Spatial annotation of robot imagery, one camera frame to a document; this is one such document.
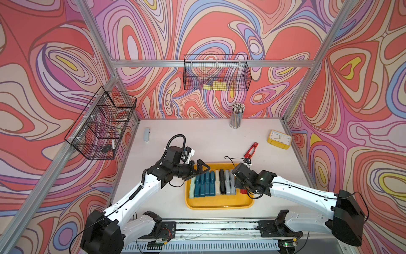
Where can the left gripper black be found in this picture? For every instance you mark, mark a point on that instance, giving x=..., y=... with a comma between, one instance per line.
x=192, y=171

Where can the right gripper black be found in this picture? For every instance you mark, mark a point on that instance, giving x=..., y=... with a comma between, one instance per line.
x=237, y=183

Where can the dark teal pruning pliers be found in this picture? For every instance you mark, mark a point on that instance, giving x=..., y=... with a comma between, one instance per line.
x=197, y=187

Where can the grey pruning pliers angled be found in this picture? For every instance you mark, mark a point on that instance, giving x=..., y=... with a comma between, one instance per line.
x=232, y=184

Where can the pale green pruning pliers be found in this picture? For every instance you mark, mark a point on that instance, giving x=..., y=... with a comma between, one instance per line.
x=192, y=188

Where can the grey pruning pliers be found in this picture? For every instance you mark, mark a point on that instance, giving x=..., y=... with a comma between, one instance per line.
x=227, y=182

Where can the black pruning pliers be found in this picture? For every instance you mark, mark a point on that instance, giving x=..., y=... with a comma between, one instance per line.
x=222, y=181

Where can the beige pruning pliers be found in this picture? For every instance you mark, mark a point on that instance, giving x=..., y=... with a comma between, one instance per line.
x=217, y=183

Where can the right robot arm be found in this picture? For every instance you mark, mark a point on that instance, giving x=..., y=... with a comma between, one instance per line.
x=337, y=214

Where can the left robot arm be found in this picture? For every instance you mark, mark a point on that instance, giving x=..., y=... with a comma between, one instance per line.
x=109, y=231

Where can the yellow plastic storage tray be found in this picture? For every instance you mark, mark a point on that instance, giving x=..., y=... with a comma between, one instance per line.
x=220, y=202

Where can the light blue-grey pliers far left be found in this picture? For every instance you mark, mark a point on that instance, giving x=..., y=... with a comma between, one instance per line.
x=146, y=136

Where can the yellow alarm clock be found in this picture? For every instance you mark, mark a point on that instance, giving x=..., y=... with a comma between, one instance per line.
x=279, y=139

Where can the pencil holder cup with pencils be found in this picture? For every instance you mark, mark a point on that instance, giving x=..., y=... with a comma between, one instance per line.
x=237, y=115

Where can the yellow sticky notes in basket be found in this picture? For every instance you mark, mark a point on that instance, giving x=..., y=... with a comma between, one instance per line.
x=216, y=86

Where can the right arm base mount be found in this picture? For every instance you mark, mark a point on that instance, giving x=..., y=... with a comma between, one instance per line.
x=277, y=227

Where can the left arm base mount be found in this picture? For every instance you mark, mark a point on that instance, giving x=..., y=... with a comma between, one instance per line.
x=165, y=230

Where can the aluminium front rail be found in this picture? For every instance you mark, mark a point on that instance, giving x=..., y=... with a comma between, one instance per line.
x=234, y=236

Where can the black wire basket back wall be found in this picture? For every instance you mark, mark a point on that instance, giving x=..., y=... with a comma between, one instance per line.
x=200, y=69

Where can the black wire basket wall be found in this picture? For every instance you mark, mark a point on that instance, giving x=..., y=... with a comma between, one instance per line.
x=200, y=69
x=98, y=131

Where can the black wire basket left wall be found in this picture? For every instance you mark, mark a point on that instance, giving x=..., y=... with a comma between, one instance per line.
x=98, y=131

